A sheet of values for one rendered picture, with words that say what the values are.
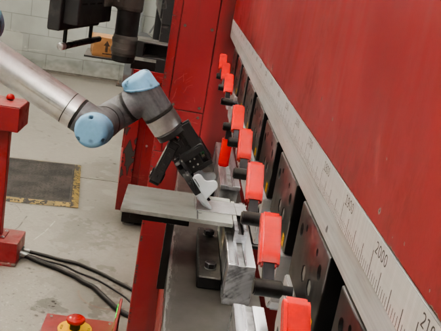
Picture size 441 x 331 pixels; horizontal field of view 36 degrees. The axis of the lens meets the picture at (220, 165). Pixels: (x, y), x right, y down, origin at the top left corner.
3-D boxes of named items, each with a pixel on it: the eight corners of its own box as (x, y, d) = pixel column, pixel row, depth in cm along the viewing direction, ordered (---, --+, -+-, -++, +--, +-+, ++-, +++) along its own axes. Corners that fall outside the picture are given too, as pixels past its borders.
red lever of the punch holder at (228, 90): (224, 71, 170) (220, 101, 165) (240, 73, 171) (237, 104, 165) (223, 75, 172) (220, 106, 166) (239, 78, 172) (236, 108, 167)
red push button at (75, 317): (66, 325, 148) (68, 310, 147) (84, 328, 148) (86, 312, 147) (63, 335, 144) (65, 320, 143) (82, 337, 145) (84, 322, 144)
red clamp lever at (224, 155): (215, 164, 150) (223, 121, 147) (234, 167, 150) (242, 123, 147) (216, 166, 148) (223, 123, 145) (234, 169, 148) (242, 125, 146)
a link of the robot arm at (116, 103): (74, 119, 156) (114, 96, 153) (88, 110, 167) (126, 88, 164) (92, 148, 157) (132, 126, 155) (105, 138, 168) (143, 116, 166)
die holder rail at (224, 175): (211, 167, 249) (215, 141, 246) (228, 169, 249) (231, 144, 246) (214, 215, 201) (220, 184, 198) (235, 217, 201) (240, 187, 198)
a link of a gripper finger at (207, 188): (227, 200, 163) (207, 167, 162) (205, 213, 163) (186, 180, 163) (228, 199, 166) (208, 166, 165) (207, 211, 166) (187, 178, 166)
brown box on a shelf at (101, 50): (87, 49, 404) (90, 28, 401) (131, 56, 408) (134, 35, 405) (83, 56, 376) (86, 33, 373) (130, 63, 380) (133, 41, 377)
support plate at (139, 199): (127, 187, 175) (128, 183, 175) (229, 202, 177) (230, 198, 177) (119, 211, 158) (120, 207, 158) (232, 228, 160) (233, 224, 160)
